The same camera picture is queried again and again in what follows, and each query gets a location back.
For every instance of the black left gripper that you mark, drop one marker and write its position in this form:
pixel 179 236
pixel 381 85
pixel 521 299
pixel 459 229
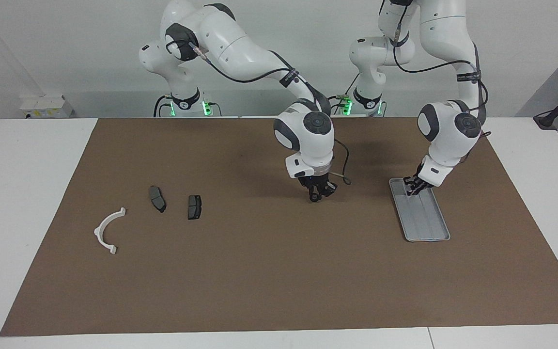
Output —
pixel 422 180

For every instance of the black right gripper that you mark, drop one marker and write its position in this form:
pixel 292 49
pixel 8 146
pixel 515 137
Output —
pixel 315 182

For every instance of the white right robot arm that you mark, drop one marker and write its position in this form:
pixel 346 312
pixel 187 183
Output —
pixel 308 135

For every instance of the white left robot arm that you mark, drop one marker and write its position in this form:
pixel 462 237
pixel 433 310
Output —
pixel 448 131

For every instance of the silver metal tray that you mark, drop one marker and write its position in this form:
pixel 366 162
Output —
pixel 422 215

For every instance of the brown table mat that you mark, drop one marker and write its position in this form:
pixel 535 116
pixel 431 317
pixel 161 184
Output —
pixel 279 271

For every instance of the rectangular dark grey brake pad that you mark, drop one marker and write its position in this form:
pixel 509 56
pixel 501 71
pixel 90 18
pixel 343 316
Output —
pixel 194 207

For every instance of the elongated dark grey brake pad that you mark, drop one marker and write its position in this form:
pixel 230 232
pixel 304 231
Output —
pixel 157 198

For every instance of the white semicircular plastic bracket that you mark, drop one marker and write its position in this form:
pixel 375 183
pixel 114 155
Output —
pixel 100 232

